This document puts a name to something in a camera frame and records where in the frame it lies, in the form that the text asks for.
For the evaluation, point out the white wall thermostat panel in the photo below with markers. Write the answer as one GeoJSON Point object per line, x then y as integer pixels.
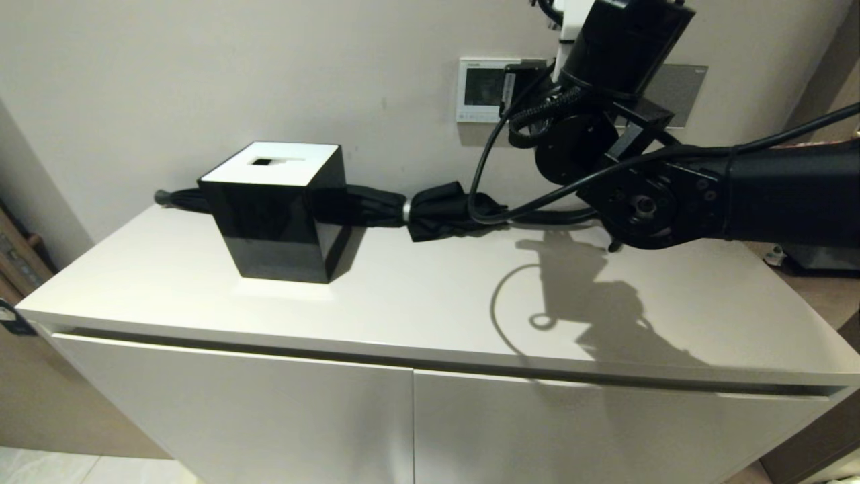
{"type": "Point", "coordinates": [474, 87]}

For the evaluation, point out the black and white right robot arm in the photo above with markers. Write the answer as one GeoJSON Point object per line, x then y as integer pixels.
{"type": "Point", "coordinates": [793, 195]}

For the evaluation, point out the black folded umbrella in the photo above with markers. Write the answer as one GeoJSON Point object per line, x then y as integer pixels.
{"type": "Point", "coordinates": [437, 208]}

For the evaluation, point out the white sideboard cabinet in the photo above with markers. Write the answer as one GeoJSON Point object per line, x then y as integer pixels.
{"type": "Point", "coordinates": [403, 302]}

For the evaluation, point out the black tissue box white lid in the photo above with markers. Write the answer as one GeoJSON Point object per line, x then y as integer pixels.
{"type": "Point", "coordinates": [275, 222]}

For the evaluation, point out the white cabinet door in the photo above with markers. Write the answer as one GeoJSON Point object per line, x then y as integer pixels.
{"type": "Point", "coordinates": [571, 437]}
{"type": "Point", "coordinates": [255, 417]}

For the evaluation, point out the white slipper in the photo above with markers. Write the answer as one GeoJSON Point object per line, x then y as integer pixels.
{"type": "Point", "coordinates": [775, 257]}

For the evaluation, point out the dark bed base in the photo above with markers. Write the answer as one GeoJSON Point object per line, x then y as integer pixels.
{"type": "Point", "coordinates": [823, 261]}

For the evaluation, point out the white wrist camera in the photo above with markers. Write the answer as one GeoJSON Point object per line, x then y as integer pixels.
{"type": "Point", "coordinates": [576, 17]}

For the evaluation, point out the grey single wall switch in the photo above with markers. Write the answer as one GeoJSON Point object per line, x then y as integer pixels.
{"type": "Point", "coordinates": [682, 94]}

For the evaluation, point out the brown wooden door frame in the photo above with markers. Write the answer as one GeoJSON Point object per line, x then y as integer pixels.
{"type": "Point", "coordinates": [840, 67]}

